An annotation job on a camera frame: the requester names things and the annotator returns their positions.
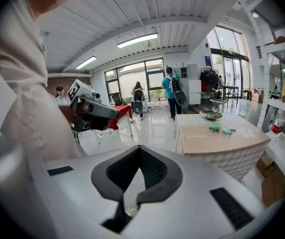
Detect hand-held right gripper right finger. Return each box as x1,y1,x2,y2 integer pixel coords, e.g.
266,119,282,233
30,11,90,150
137,144,184,205

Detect dark table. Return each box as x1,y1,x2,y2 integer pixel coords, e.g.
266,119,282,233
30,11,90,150
222,85,240,102

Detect green tiered glass dish stand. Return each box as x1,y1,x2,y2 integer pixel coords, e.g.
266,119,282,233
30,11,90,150
198,91,229,121

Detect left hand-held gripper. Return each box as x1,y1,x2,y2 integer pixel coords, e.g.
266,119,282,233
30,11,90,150
67,79,121,132

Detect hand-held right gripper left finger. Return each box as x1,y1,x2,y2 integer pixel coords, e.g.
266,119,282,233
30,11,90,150
91,144,140,234

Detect white side cabinet with items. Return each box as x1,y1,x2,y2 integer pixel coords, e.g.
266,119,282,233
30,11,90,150
231,0,285,191

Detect person's left forearm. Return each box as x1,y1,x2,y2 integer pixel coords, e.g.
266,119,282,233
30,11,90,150
58,105,75,128

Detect flat cardboard sheet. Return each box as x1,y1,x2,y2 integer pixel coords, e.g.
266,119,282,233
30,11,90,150
256,152,285,208

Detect person's beige shirt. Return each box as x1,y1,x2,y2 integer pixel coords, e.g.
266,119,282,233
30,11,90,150
0,0,88,164

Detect black office chair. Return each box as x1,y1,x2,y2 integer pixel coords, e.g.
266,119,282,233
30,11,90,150
133,88,145,120

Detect person's left hand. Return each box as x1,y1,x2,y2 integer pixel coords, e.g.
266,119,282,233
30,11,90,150
77,102,91,117

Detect cardboard boxes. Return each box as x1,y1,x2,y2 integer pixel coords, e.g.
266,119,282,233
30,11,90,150
249,88,265,104

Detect red cloth covered table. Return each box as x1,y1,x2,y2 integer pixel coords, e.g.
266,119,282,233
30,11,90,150
106,105,135,137

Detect dark grey oval case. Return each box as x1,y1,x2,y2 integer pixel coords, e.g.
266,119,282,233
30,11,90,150
174,91,189,108

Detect long ceiling light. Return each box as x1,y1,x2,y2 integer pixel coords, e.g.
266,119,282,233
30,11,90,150
116,33,159,49
75,56,97,70

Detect beige floral tablecloth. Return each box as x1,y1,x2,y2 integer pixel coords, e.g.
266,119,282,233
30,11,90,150
176,113,272,181

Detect clear plastic bag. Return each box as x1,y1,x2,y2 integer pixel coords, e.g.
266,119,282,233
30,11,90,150
221,126,237,135

